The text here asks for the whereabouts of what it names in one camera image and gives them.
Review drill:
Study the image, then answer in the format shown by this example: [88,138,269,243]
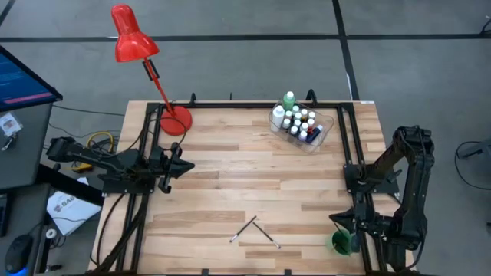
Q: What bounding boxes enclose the white printed booklet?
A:
[46,190,103,237]

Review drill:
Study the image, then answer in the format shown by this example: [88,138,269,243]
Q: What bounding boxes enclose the black computer mouse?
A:
[3,234,35,275]

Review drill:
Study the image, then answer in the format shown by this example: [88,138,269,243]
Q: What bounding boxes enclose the clear plastic bin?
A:
[268,94,337,155]

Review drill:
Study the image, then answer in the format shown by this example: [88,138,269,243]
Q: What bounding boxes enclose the green plastic cup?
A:
[325,228,358,257]

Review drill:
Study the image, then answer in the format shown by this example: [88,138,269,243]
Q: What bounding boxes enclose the large green paint bottle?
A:
[282,90,297,112]

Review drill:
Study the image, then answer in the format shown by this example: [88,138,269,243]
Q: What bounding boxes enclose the white card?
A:
[0,112,24,138]

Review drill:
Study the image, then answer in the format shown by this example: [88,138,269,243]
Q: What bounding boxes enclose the dark bristle silver ferrule paintbrush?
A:
[229,215,258,243]

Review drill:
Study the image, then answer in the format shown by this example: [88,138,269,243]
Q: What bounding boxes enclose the crossed paint brushes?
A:
[252,221,282,250]

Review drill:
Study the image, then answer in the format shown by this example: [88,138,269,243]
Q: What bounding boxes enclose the large white paint bottle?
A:
[270,105,286,133]

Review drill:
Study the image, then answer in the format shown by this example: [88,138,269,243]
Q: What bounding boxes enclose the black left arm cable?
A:
[147,114,189,153]

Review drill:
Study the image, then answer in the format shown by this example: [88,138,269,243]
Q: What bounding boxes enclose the metal keys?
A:
[2,132,18,151]

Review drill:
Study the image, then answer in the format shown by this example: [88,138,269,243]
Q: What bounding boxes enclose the computer monitor blue screen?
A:
[0,44,64,113]

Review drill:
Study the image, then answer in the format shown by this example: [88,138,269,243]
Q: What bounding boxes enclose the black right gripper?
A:
[328,191,392,254]

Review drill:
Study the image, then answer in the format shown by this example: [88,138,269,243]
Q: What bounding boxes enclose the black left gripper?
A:
[150,142,196,195]

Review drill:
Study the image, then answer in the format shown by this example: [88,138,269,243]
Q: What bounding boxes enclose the black desk bar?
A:
[36,163,104,206]

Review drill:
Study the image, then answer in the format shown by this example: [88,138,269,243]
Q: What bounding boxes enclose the red desk lamp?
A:
[110,3,193,137]

